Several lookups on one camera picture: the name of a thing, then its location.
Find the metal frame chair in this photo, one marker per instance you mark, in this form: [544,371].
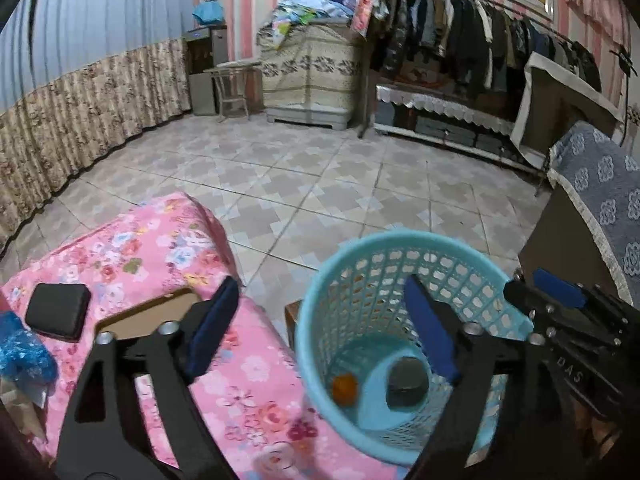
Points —
[230,66]

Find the blue curtain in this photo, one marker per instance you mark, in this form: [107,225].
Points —
[100,10]

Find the beige floral curtain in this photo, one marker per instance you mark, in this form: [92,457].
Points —
[75,110]

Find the cloth covered television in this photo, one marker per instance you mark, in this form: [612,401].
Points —
[555,105]

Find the low dark cabinet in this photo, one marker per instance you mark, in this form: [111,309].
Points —
[450,135]

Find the metal clothes rack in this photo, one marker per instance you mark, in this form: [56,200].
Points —
[366,110]

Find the row of hanging clothes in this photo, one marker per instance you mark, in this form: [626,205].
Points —
[460,30]

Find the grey crumpled item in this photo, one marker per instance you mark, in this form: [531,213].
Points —
[407,382]

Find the pink hanging bag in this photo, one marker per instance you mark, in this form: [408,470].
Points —
[362,10]

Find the pink floral tablecloth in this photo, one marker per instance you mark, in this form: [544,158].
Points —
[150,250]

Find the cabinet with patterned cloth cover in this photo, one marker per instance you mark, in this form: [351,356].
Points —
[310,80]

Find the pile of folded bedding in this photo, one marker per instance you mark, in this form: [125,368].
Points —
[320,5]

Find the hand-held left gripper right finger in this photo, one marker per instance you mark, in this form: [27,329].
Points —
[430,330]

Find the black woven wallet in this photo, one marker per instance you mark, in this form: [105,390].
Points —
[57,310]

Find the small orange round item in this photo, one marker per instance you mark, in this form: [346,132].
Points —
[345,389]

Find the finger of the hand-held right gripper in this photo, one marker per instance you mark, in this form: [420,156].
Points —
[557,287]

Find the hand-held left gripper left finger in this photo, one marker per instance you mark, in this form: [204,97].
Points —
[215,325]

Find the light blue plastic basket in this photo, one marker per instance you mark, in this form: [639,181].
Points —
[350,280]

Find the white lace cloth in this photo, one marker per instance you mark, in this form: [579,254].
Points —
[435,102]

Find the brown wooden cabinet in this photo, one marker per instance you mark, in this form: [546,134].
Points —
[555,240]

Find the grey water dispenser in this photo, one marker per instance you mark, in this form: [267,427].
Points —
[200,85]

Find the blue cloth bundle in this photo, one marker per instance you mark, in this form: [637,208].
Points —
[209,12]

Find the blue plastic bag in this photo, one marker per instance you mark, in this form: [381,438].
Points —
[20,355]

